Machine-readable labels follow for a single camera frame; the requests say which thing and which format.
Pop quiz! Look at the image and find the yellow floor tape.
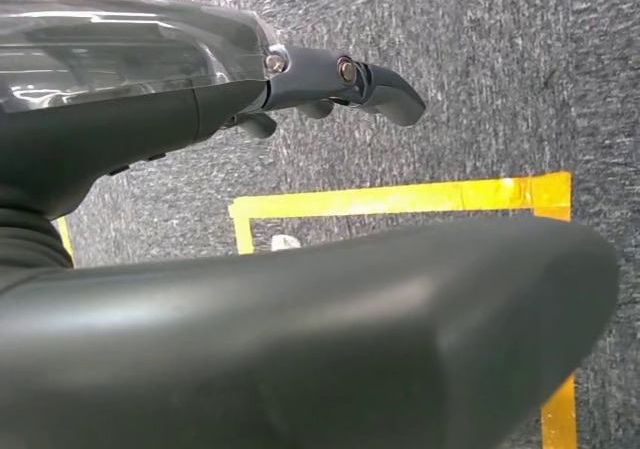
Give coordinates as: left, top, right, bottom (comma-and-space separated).
54, 215, 77, 267
227, 170, 580, 449

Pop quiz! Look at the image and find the white paper scrap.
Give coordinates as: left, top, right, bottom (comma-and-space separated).
269, 233, 303, 254

